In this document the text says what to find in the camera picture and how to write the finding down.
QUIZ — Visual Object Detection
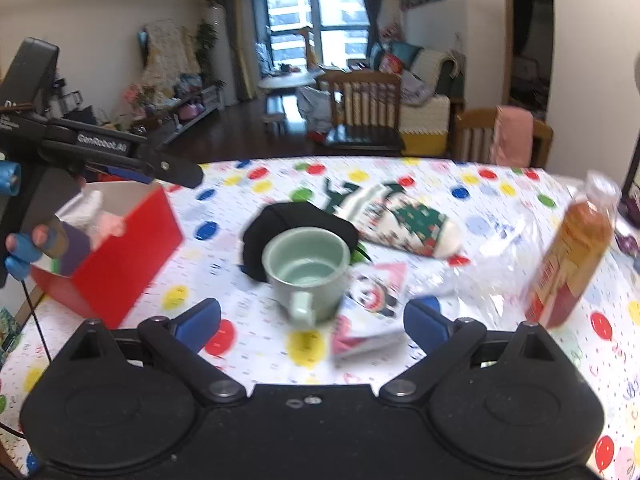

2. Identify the black cloth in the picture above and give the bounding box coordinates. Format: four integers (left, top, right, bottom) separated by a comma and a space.
241, 201, 360, 283

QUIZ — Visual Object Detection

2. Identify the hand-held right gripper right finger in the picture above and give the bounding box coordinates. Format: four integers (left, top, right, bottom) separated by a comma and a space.
380, 300, 563, 403

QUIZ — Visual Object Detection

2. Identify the white pink cartoon packet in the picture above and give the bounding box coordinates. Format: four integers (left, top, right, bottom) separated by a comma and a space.
330, 261, 411, 366

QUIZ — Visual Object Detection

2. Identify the pale green ceramic cup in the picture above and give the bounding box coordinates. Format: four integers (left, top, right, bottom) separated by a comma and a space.
261, 227, 352, 328

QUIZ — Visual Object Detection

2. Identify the white green christmas tote bag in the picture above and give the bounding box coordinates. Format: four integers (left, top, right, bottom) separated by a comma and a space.
320, 177, 463, 260

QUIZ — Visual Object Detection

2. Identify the balloon print tablecloth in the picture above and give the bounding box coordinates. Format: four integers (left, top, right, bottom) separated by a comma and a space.
0, 156, 640, 480

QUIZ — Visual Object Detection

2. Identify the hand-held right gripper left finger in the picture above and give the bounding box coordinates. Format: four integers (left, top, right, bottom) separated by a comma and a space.
60, 298, 247, 406

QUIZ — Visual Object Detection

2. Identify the sofa with lace cover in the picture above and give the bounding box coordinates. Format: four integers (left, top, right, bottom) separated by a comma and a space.
370, 42, 466, 158

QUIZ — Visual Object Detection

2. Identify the pink towel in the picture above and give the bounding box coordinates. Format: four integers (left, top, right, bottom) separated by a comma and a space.
490, 105, 535, 168

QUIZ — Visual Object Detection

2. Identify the cream blanket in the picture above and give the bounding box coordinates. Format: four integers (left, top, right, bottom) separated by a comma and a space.
407, 47, 458, 96

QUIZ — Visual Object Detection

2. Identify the grey cloth bundle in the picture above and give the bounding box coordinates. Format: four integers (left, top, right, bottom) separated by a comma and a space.
297, 85, 333, 128

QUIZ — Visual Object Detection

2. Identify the white standing air conditioner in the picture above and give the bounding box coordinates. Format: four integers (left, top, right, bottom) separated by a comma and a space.
207, 4, 238, 106

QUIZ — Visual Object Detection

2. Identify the black water dispenser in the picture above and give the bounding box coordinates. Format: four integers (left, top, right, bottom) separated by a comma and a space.
55, 80, 96, 123

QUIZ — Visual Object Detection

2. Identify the large window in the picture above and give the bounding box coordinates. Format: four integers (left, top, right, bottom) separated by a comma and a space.
250, 0, 371, 73

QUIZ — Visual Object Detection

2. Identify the wooden giraffe figure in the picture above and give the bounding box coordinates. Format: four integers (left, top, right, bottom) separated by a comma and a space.
295, 25, 321, 71

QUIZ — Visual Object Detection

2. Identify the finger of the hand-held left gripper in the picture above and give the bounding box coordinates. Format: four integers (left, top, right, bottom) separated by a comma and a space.
127, 149, 206, 189
80, 159, 153, 184

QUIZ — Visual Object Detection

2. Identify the low tv cabinet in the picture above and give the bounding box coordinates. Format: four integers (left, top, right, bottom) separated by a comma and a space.
132, 85, 223, 146

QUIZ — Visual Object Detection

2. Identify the wooden chair dark seat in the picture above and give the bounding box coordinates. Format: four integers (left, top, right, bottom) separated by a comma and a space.
322, 71, 407, 157

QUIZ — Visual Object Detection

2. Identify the person's left hand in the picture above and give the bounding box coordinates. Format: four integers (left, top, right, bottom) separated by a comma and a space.
0, 160, 51, 282

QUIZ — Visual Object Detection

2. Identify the red white cardboard box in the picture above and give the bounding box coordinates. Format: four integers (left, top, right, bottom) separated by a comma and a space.
30, 180, 185, 330

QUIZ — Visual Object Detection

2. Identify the white desk lamp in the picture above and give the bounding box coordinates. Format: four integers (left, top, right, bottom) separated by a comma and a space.
617, 50, 640, 226

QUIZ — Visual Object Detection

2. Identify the wooden coffee table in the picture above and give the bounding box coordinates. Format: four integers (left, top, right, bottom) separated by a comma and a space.
257, 70, 326, 93

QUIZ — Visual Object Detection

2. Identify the orange drink bottle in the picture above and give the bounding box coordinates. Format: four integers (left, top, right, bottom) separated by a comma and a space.
524, 171, 621, 330

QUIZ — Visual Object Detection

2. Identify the pink flower bouquet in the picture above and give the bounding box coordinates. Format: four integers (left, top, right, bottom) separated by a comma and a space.
125, 85, 151, 111

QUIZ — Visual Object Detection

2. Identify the green potted plant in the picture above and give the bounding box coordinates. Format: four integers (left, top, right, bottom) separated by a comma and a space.
194, 20, 221, 86

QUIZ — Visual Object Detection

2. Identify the floral cloth cover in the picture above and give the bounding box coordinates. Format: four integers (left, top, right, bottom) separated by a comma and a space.
140, 20, 201, 106

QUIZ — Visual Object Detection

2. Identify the grey yellow curtain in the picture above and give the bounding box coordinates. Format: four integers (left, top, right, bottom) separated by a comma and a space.
356, 0, 386, 61
217, 0, 256, 103

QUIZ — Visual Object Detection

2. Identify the clear plastic bag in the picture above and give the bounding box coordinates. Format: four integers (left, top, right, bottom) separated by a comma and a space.
407, 210, 551, 321

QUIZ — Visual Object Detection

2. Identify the black cable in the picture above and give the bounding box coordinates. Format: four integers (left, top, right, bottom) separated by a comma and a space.
20, 280, 53, 363

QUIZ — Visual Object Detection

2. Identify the pink fuzzy cloth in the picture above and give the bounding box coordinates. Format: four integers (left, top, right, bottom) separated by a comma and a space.
92, 212, 126, 238

